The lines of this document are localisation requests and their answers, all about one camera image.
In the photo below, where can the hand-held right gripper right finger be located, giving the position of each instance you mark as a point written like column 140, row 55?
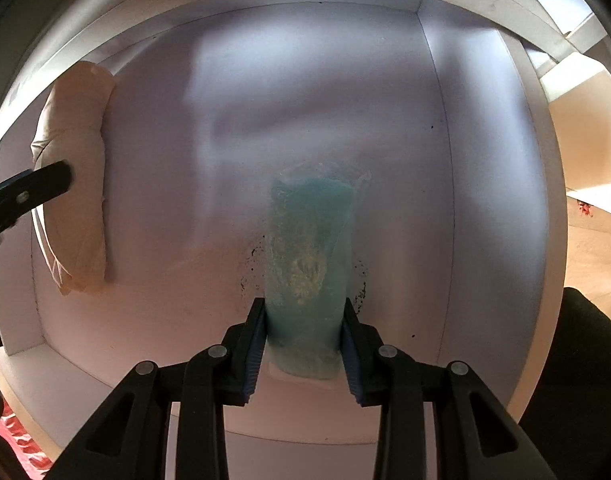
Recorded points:
column 350, row 360

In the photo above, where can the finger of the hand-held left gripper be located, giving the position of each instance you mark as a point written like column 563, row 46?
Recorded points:
column 45, row 182

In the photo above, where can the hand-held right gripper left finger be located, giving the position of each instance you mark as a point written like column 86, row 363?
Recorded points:
column 255, row 355

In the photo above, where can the pink cloth bundle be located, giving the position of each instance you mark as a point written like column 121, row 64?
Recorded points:
column 75, row 135

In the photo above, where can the teal cloth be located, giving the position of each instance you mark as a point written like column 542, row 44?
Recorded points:
column 305, row 260

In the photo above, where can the plain white drawer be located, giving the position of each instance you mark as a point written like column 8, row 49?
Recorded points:
column 335, row 110

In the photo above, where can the red cloth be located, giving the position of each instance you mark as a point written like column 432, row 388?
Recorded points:
column 20, row 440

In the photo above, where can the small red scrap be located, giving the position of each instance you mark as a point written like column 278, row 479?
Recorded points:
column 583, row 208

